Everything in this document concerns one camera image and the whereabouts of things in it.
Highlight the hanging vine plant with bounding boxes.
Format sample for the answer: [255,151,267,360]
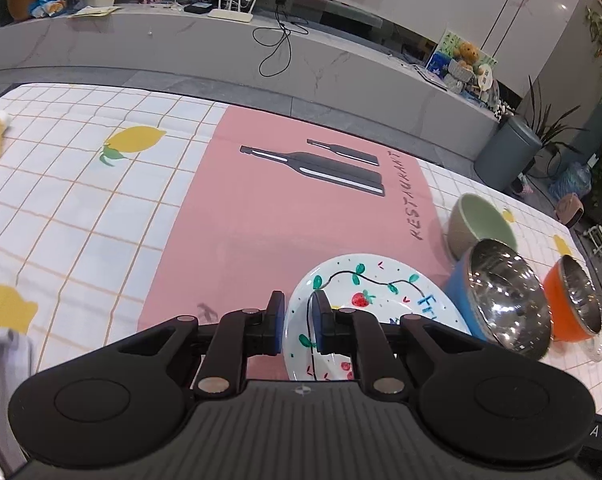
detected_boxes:
[583,5,602,61]

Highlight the marble tv bench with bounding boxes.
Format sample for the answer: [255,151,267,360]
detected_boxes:
[0,2,502,163]

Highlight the clear glass plate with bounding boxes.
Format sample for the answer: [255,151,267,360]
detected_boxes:
[578,330,602,363]

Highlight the white painted strawberry plate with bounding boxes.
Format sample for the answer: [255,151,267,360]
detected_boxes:
[283,254,474,383]

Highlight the black cable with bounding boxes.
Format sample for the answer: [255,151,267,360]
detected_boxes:
[252,0,312,78]

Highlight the metal wire rack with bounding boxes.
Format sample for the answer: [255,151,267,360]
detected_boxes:
[0,327,36,480]

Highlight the blue steel bowl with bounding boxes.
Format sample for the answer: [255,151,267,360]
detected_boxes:
[443,239,553,361]

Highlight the small woven basket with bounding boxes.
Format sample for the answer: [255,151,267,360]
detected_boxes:
[448,59,476,81]

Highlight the small white stool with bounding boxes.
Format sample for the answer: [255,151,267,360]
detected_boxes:
[583,225,602,258]

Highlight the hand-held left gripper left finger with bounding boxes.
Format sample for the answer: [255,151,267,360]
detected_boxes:
[106,290,286,402]

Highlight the blue snack packet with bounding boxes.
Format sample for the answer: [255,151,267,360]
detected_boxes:
[29,0,74,18]

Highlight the orange steel bowl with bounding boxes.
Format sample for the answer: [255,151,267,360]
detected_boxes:
[543,255,602,342]

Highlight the green ceramic bowl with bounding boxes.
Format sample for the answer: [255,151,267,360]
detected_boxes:
[448,192,519,263]

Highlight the white router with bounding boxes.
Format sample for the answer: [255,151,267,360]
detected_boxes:
[208,0,264,23]

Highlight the brown teddy bear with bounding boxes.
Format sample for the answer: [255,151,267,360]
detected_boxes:
[453,42,482,68]

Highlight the checked lemon print tablecloth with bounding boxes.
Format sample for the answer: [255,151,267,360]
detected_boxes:
[0,82,602,411]

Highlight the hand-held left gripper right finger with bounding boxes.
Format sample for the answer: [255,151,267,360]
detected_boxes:
[308,290,488,402]

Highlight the grey round trash bin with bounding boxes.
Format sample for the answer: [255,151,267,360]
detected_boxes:
[475,115,544,191]

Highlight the pale yellow papers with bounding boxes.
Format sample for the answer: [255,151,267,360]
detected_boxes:
[68,5,122,18]

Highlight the pink printed placemat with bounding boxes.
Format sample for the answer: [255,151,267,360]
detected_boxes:
[137,102,456,383]

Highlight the long-leaf potted plant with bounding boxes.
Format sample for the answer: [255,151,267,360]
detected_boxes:
[523,75,589,181]

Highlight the blue water jug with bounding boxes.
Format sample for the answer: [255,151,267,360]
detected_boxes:
[548,162,594,206]

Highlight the pink pet carrier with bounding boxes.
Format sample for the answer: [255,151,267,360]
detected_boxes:
[556,193,586,226]

